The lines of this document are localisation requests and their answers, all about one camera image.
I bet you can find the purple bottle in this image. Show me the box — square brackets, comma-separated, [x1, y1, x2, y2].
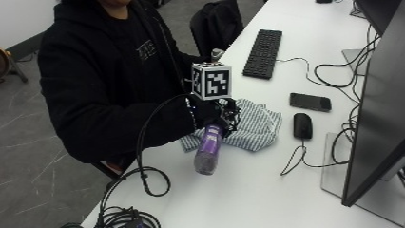
[192, 123, 227, 176]

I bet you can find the striped cloth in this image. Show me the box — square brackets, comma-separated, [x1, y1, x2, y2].
[179, 98, 284, 153]

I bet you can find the white cube with black markers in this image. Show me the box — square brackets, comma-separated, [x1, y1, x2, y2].
[190, 62, 235, 102]

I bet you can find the black computer mouse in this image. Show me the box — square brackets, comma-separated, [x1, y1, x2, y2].
[292, 112, 315, 141]

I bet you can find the black phone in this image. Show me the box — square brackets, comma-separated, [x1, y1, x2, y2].
[290, 92, 334, 113]

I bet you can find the black keyboard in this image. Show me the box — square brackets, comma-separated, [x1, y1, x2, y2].
[242, 28, 284, 81]

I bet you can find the silver monitor stand base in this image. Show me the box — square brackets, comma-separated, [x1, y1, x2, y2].
[320, 131, 405, 227]

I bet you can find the the person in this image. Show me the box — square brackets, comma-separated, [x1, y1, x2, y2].
[38, 0, 214, 175]

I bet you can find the grey monitor stand base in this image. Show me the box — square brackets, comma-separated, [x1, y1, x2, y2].
[342, 47, 372, 77]

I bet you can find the large black monitor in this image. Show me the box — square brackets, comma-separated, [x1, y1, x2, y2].
[342, 6, 405, 208]

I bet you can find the black mouse cable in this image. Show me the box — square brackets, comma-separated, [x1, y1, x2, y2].
[280, 138, 352, 177]

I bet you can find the black glove cable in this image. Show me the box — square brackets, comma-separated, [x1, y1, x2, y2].
[95, 93, 195, 228]

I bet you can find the keyboard cable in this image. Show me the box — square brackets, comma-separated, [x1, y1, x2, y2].
[275, 56, 322, 86]

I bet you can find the black looped cable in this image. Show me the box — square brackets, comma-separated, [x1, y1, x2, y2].
[314, 23, 383, 89]

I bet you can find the black cable bundle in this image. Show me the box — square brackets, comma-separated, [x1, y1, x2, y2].
[92, 205, 163, 228]

